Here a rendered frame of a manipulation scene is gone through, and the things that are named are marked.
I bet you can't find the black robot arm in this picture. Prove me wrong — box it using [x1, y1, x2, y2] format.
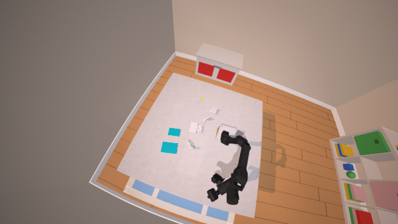
[211, 131, 251, 205]

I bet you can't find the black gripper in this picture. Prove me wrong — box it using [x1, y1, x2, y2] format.
[207, 182, 226, 202]

